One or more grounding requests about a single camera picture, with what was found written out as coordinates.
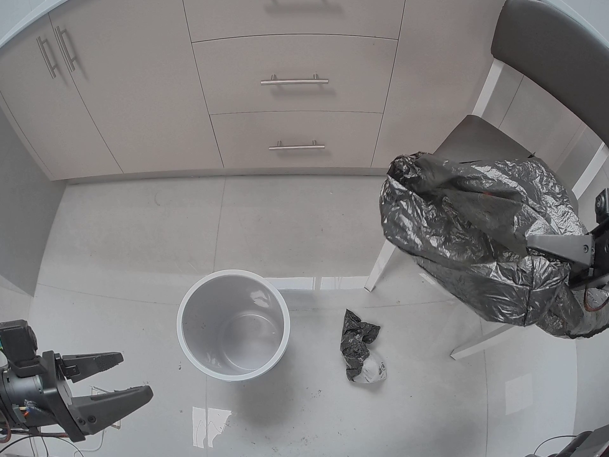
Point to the clear printed wrapper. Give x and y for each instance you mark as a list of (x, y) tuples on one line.
[(374, 370)]

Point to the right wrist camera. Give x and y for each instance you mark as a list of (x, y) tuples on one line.
[(603, 205)]

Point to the grey chair with white legs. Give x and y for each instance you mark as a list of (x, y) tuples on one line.
[(547, 36)]

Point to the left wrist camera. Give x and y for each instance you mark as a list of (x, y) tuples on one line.
[(19, 341)]

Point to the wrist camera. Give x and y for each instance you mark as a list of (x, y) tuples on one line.
[(19, 341), (603, 205)]

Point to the black plastic bag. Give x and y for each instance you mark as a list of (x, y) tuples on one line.
[(452, 236)]

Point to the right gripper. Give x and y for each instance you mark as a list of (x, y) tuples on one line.
[(602, 255)]

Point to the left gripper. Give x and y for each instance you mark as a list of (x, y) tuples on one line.
[(43, 388)]

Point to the black plastic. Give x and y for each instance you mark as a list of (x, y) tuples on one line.
[(354, 345)]

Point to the white trash bin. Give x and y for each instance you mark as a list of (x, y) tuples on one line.
[(214, 312)]

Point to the beige cabinet with drawers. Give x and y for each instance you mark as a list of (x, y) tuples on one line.
[(295, 60)]

